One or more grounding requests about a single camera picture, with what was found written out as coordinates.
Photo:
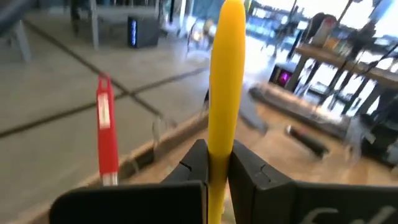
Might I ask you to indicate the yellow silicone spoon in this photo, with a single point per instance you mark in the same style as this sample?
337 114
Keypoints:
227 77

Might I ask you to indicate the red spoon steel neck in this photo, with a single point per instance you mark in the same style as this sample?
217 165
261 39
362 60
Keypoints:
107 140

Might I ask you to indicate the black box purple light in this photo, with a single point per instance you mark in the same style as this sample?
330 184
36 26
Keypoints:
283 76

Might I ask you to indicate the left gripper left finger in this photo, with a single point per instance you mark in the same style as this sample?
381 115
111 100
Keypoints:
140 205

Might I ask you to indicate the black computer tower blue lights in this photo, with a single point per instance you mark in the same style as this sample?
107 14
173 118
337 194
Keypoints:
144 31

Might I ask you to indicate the wooden top workbench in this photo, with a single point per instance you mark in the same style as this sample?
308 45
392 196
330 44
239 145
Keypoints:
357 67

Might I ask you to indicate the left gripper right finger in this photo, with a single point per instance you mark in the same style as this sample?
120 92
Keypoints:
295 205

